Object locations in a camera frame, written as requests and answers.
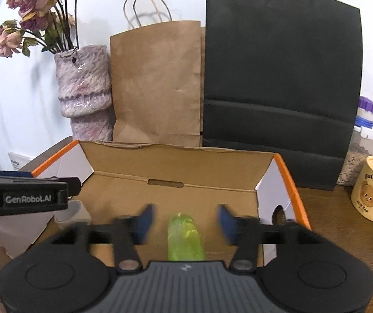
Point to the green plastic bottle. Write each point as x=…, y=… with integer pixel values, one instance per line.
x=185, y=238

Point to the clear container white lid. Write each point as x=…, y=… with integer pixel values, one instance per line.
x=352, y=164

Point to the brown paper bag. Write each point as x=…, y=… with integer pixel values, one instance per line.
x=157, y=88

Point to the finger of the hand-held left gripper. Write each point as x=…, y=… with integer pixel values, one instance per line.
x=7, y=173
x=69, y=186

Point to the purple lid jar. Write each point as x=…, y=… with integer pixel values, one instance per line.
x=365, y=112

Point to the dried pink flower bouquet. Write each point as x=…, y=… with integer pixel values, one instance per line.
x=26, y=0

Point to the cream bear mug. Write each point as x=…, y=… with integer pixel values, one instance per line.
x=372, y=199

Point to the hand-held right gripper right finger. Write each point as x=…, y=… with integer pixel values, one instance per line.
x=226, y=221

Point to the black paper bag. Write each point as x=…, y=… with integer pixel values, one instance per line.
x=281, y=71

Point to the small white cup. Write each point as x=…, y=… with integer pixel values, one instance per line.
x=75, y=213

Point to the orange cardboard box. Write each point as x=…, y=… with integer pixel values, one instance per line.
x=173, y=169

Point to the mottled purple ceramic vase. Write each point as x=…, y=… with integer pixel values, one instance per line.
x=82, y=84

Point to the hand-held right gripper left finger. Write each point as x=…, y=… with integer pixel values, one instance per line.
x=145, y=218

